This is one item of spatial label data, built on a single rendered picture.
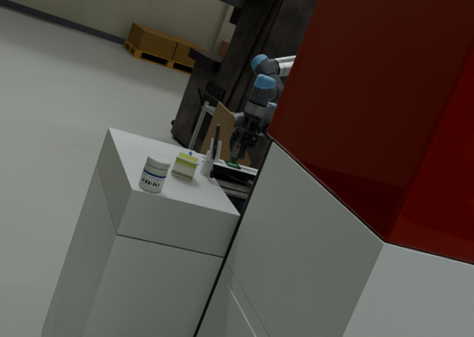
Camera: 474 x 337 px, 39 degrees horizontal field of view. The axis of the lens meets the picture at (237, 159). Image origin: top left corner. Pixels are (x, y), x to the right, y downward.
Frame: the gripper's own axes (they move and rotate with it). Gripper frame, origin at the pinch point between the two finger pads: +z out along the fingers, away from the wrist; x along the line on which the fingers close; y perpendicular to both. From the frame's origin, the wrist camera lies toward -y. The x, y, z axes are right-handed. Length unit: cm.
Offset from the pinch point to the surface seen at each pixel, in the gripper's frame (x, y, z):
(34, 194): -49, -169, 98
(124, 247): -46, 59, 20
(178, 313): -23, 59, 38
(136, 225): -45, 59, 12
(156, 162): -45, 57, -7
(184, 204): -33, 59, 2
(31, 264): -52, -74, 98
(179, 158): -32.5, 35.9, -4.6
